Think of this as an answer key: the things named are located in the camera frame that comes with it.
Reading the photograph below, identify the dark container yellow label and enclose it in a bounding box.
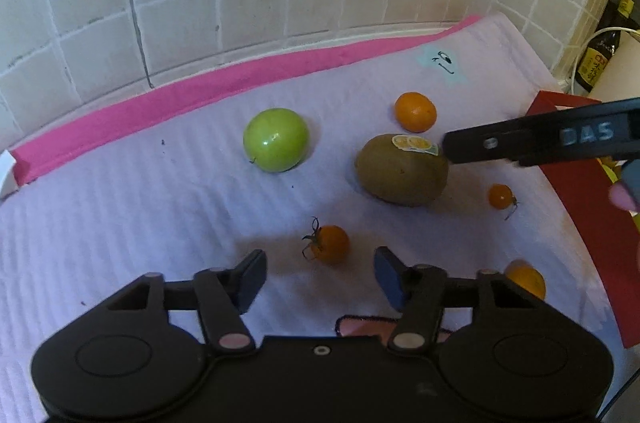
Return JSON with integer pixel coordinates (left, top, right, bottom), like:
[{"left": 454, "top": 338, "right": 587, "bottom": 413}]
[{"left": 611, "top": 0, "right": 640, "bottom": 50}]

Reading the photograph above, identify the person's right hand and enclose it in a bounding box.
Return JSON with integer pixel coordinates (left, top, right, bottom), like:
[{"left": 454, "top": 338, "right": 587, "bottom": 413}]
[{"left": 610, "top": 184, "right": 640, "bottom": 210}]

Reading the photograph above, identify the small tangerine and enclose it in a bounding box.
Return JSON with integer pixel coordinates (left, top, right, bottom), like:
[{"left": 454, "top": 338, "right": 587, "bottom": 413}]
[
  {"left": 504, "top": 260, "right": 547, "bottom": 301},
  {"left": 394, "top": 92, "right": 438, "bottom": 134}
]

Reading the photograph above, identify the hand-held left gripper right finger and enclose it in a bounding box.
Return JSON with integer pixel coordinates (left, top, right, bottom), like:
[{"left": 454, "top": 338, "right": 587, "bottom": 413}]
[{"left": 373, "top": 246, "right": 544, "bottom": 352}]

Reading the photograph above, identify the orange cherry tomato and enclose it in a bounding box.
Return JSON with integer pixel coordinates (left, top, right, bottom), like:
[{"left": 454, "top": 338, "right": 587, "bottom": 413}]
[
  {"left": 487, "top": 183, "right": 521, "bottom": 222},
  {"left": 301, "top": 217, "right": 351, "bottom": 266}
]

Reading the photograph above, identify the red box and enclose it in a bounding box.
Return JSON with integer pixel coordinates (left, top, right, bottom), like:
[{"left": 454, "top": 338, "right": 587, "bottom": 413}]
[{"left": 525, "top": 90, "right": 640, "bottom": 350}]

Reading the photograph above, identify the dark sauce bottle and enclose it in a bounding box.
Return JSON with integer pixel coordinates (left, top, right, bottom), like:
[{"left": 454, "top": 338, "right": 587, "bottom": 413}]
[
  {"left": 569, "top": 26, "right": 640, "bottom": 94},
  {"left": 575, "top": 30, "right": 624, "bottom": 93}
]

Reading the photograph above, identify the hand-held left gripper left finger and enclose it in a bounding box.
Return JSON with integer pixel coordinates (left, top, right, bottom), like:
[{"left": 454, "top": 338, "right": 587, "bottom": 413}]
[{"left": 106, "top": 249, "right": 269, "bottom": 352}]

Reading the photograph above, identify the pink printed blanket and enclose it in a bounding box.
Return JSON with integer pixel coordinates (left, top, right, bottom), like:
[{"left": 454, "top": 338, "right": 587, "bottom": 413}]
[{"left": 0, "top": 12, "right": 640, "bottom": 423}]

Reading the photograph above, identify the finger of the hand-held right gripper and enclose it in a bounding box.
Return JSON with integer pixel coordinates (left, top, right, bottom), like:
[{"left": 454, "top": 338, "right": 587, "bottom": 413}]
[{"left": 443, "top": 115, "right": 524, "bottom": 164}]

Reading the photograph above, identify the white paper tag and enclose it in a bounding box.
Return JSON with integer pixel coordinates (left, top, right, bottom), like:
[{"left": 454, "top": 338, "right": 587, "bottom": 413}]
[{"left": 0, "top": 149, "right": 17, "bottom": 199}]

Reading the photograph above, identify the kiwi with sticker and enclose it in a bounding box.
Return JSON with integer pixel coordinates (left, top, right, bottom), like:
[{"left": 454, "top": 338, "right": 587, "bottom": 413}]
[{"left": 355, "top": 133, "right": 450, "bottom": 207}]

